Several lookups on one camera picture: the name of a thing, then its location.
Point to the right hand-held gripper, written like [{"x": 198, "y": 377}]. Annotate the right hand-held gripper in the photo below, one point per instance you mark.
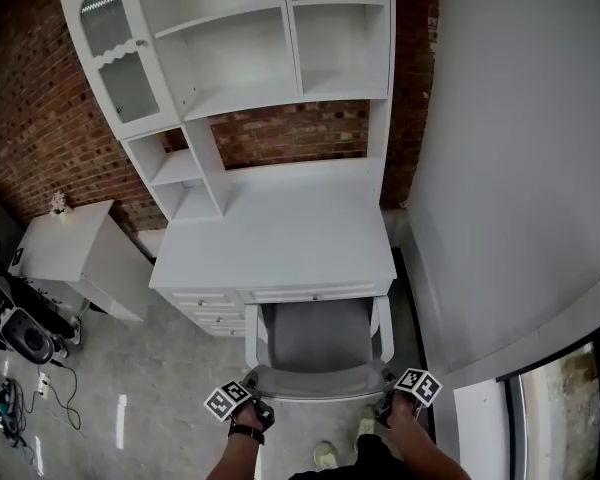
[{"x": 417, "y": 387}]

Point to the white power strip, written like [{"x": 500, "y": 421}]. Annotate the white power strip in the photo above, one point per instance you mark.
[{"x": 43, "y": 385}]

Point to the person's left hand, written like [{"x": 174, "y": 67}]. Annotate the person's left hand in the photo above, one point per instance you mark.
[{"x": 247, "y": 418}]

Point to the black wristwatch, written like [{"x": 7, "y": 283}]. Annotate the black wristwatch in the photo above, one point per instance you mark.
[{"x": 247, "y": 434}]

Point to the person's black shorts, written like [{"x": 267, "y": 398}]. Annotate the person's black shorts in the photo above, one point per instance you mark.
[{"x": 375, "y": 458}]

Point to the person's left forearm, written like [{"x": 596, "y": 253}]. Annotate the person's left forearm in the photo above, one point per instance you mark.
[{"x": 235, "y": 460}]

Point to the white hutch shelf unit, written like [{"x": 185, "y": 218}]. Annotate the white hutch shelf unit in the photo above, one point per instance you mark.
[{"x": 240, "y": 58}]

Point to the white desk with drawers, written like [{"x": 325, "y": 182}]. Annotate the white desk with drawers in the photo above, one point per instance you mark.
[{"x": 280, "y": 238}]

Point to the white grey pod device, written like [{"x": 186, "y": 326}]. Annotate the white grey pod device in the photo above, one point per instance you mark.
[{"x": 27, "y": 338}]

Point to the black window frame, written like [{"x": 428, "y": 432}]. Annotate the black window frame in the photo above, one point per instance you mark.
[{"x": 510, "y": 418}]

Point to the small white desk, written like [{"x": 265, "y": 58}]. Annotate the small white desk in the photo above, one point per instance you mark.
[{"x": 65, "y": 248}]

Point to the person's right forearm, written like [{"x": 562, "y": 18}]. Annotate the person's right forearm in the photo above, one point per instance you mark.
[{"x": 430, "y": 443}]

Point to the person's left shoe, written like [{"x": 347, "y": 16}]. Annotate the person's left shoe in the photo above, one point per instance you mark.
[{"x": 325, "y": 455}]

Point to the person's shoe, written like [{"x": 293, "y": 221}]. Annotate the person's shoe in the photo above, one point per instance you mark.
[
  {"x": 366, "y": 425},
  {"x": 325, "y": 455}
]

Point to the person's right shoe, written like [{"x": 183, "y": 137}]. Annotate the person's right shoe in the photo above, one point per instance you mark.
[{"x": 366, "y": 425}]

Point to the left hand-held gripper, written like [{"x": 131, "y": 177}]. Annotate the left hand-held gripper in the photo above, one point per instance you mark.
[{"x": 227, "y": 400}]

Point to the black white tag card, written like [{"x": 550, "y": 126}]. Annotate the black white tag card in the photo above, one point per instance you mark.
[{"x": 17, "y": 256}]

